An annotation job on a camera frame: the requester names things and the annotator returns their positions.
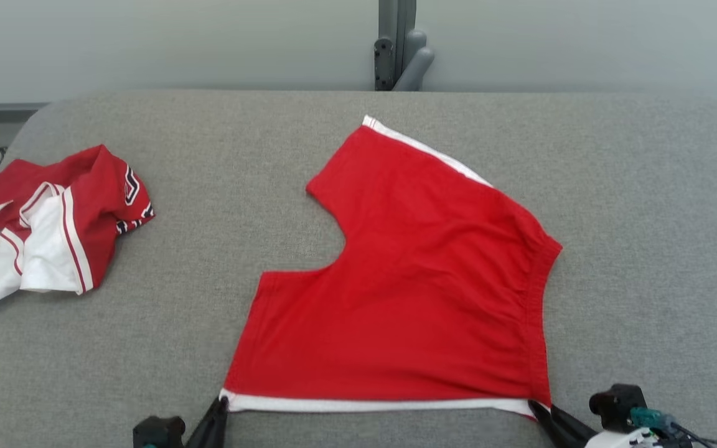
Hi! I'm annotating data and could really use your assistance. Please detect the red shirt with white sleeves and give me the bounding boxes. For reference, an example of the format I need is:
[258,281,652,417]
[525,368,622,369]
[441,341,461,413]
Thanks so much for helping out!
[0,144,156,326]

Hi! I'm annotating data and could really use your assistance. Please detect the teal right camera connector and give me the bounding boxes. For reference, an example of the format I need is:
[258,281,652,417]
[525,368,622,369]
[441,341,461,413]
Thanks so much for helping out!
[630,408,677,434]

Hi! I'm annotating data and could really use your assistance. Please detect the grey metal partition post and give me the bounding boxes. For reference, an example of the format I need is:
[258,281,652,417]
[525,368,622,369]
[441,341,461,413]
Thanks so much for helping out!
[378,0,417,91]

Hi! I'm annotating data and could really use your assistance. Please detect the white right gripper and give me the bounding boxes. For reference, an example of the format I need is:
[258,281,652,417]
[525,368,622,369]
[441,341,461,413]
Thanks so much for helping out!
[528,400,664,448]

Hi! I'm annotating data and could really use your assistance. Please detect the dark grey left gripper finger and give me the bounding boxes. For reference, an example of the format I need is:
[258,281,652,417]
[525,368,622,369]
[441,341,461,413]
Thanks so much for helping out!
[185,396,230,448]

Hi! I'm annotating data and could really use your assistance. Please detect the black right camera cable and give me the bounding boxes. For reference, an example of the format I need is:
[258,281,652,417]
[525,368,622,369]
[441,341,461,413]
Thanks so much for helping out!
[670,422,717,448]

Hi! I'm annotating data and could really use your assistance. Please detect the red shorts with white stripes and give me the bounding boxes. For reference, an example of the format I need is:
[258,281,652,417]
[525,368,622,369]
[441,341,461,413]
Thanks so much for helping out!
[220,115,563,419]

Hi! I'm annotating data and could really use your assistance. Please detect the dark post bracket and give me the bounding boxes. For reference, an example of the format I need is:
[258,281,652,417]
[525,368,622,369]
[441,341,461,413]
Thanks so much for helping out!
[374,36,395,91]

